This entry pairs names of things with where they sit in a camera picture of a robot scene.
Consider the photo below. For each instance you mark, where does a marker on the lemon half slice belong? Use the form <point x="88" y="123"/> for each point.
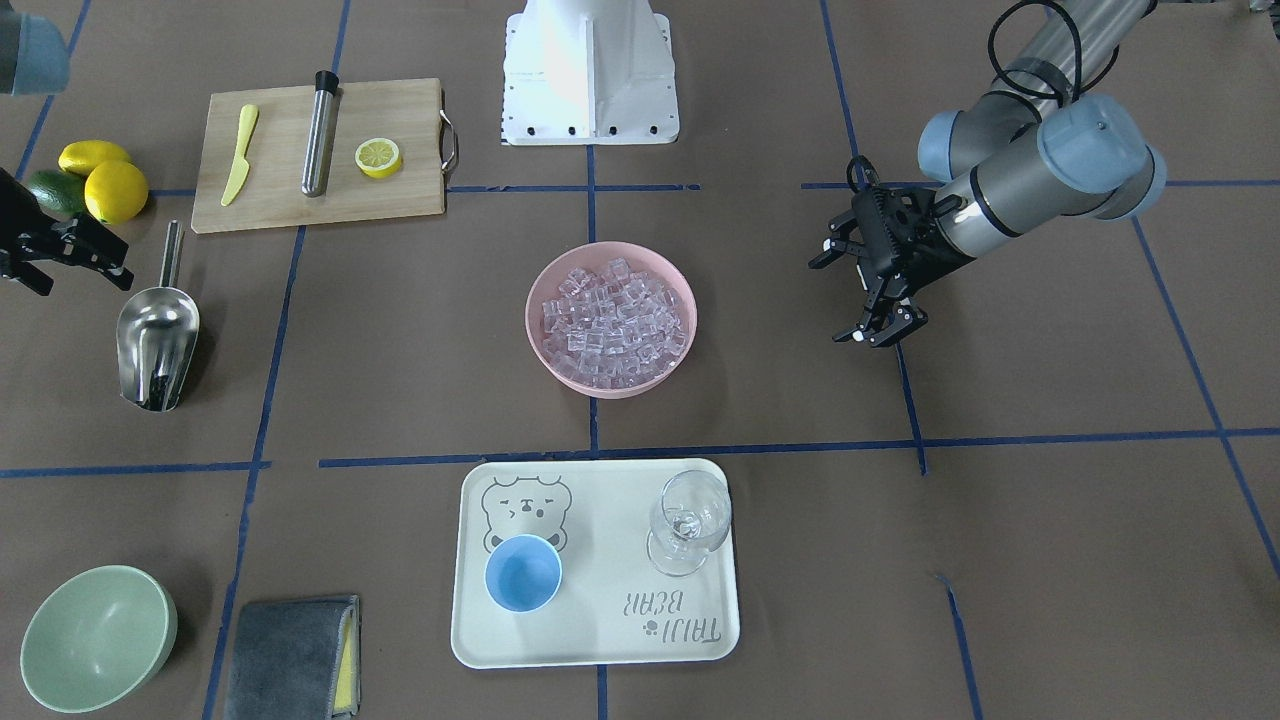
<point x="378" y="158"/>

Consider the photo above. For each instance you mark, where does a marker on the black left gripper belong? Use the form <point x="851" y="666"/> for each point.
<point x="922" y="268"/>

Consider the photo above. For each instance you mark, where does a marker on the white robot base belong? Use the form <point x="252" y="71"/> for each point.
<point x="584" y="73"/>

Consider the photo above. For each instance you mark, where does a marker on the cream bear serving tray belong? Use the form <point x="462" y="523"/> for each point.
<point x="612" y="605"/>

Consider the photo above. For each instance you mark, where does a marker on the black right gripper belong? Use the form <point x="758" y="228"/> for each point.
<point x="22" y="222"/>

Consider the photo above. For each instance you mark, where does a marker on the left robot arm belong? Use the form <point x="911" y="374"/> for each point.
<point x="1040" y="143"/>

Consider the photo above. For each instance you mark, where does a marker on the green ceramic bowl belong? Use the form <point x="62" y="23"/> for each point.
<point x="97" y="638"/>

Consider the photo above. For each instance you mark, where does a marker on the light blue plastic cup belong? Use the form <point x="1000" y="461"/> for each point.
<point x="523" y="574"/>

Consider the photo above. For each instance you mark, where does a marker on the whole yellow lemon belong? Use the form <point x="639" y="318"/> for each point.
<point x="115" y="192"/>

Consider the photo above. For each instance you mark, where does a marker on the pile of clear ice cubes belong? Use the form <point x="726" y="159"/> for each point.
<point x="613" y="325"/>

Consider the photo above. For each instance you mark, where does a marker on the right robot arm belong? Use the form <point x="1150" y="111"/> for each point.
<point x="36" y="60"/>

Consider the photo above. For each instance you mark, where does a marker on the yellow plastic knife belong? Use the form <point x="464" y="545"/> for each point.
<point x="240" y="166"/>

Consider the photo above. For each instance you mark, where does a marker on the clear wine glass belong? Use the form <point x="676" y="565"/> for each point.
<point x="689" y="521"/>

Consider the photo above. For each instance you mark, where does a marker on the grey folded cloth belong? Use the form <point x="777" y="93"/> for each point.
<point x="297" y="659"/>

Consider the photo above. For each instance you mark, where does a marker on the green lime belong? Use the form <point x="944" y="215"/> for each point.
<point x="58" y="192"/>

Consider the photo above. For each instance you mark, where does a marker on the pink bowl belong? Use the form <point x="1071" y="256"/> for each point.
<point x="611" y="320"/>

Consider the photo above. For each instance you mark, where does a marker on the steel ice scoop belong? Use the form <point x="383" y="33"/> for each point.
<point x="156" y="336"/>

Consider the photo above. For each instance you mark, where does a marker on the steel cylinder rod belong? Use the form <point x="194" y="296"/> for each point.
<point x="321" y="134"/>

